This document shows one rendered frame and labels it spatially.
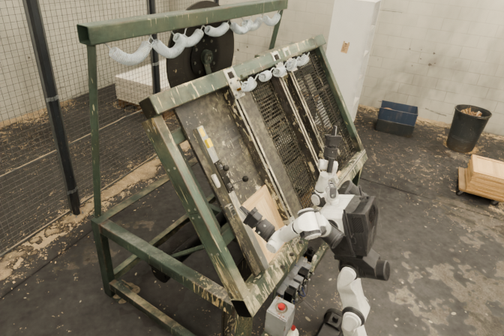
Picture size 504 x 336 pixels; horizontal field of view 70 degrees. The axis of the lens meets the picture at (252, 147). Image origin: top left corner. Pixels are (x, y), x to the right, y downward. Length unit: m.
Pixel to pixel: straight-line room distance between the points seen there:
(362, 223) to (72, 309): 2.39
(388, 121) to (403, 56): 1.37
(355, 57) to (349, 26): 0.47
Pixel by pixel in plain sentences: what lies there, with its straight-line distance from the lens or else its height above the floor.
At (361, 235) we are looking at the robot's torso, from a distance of 2.08.
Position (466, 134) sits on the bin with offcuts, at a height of 0.32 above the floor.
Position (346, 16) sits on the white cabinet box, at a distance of 5.83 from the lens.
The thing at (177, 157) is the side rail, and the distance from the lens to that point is 1.90.
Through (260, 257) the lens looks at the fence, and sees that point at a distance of 2.26.
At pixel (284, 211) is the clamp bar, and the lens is 2.44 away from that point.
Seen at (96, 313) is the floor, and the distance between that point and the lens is 3.35.
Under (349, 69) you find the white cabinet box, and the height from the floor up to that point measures 1.05.
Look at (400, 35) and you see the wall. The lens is 7.17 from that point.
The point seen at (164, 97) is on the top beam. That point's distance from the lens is 1.89.
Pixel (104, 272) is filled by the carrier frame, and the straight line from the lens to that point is 3.23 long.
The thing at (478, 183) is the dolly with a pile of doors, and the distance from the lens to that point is 5.22.
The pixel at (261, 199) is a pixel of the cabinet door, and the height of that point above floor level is 1.18.
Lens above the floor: 2.59
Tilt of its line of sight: 29 degrees down
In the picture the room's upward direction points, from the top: 4 degrees clockwise
